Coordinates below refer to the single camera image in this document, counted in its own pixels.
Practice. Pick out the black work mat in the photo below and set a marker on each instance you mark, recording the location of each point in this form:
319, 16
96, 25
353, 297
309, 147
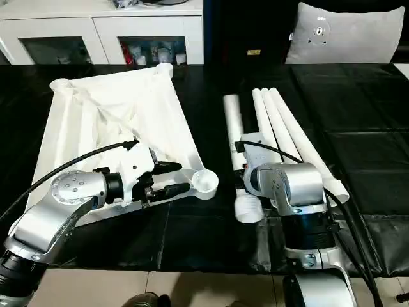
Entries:
358, 115

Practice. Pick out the dark left robot foot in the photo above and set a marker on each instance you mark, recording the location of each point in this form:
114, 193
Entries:
146, 300

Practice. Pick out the white cabinet with glass doors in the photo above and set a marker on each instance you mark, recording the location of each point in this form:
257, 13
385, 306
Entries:
96, 32

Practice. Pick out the white flat board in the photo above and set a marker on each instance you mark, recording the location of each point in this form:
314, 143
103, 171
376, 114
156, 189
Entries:
402, 69

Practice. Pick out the white plastic table top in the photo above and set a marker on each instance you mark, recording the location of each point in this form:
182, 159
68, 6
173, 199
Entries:
108, 121

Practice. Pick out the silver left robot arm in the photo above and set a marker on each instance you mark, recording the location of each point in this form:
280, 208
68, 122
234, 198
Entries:
57, 204

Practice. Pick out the white plastic table leg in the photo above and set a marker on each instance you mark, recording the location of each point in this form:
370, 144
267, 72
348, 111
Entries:
276, 112
264, 112
234, 121
289, 114

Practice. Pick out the grey carrying case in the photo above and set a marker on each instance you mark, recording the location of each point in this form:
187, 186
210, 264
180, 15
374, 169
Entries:
160, 2

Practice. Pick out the small yellow label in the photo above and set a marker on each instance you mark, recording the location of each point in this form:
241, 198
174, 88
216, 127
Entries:
253, 53

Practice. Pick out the grey cushion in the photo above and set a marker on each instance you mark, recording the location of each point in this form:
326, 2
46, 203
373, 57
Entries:
345, 35

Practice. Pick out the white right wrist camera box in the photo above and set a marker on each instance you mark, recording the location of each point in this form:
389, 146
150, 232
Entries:
259, 150

